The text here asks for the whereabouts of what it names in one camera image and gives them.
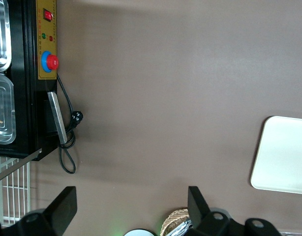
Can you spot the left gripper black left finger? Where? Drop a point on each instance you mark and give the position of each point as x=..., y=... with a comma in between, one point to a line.
x=62, y=206

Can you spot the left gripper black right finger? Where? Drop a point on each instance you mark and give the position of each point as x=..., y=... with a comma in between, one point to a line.
x=199, y=211

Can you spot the cream plastic tray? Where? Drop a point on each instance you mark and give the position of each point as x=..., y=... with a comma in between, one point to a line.
x=283, y=155

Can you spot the aluminium foil container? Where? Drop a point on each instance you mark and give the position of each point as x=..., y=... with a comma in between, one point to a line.
x=183, y=227

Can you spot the light wicker basket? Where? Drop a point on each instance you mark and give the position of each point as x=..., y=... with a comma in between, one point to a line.
x=174, y=217

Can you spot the black appliance with yellow panel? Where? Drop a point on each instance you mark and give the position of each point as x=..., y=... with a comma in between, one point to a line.
x=20, y=73

